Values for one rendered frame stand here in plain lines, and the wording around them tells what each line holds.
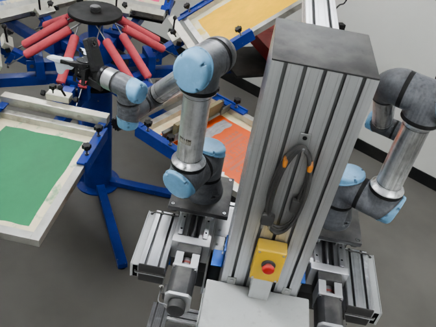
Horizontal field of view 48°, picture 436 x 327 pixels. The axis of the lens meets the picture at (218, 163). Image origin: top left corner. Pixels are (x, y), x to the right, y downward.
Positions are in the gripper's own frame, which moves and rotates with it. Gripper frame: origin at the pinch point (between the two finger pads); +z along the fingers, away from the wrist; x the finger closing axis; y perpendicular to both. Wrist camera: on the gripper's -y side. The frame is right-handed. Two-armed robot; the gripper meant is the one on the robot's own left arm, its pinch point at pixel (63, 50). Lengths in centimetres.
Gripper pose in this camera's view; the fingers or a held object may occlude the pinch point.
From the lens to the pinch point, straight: 184.5
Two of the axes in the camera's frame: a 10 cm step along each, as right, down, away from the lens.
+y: -2.1, 8.3, 5.2
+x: 5.0, -3.6, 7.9
